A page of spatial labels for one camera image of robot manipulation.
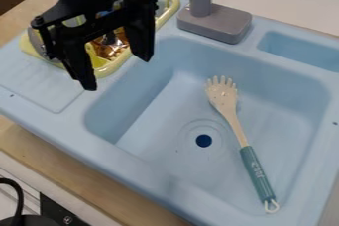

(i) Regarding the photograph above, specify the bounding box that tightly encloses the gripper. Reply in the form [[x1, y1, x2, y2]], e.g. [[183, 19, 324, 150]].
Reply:
[[29, 0, 158, 92]]

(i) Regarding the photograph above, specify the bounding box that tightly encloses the light blue toy sink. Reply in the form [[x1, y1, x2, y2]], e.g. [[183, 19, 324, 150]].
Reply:
[[0, 0, 339, 226]]

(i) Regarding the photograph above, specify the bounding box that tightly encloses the orange toy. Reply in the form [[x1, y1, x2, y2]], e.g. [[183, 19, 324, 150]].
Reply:
[[89, 27, 133, 61]]

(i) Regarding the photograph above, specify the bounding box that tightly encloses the yellow dish rack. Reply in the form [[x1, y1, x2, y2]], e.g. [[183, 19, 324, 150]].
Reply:
[[17, 0, 182, 79]]

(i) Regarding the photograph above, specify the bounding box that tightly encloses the silver pot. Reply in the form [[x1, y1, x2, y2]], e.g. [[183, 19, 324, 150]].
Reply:
[[26, 14, 88, 64]]

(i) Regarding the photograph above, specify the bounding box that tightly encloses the grey tap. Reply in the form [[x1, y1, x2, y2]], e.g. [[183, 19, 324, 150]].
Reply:
[[175, 0, 254, 46]]

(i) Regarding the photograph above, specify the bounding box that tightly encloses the cream spatula with teal handle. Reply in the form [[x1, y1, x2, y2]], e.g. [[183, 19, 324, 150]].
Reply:
[[203, 75, 282, 214]]

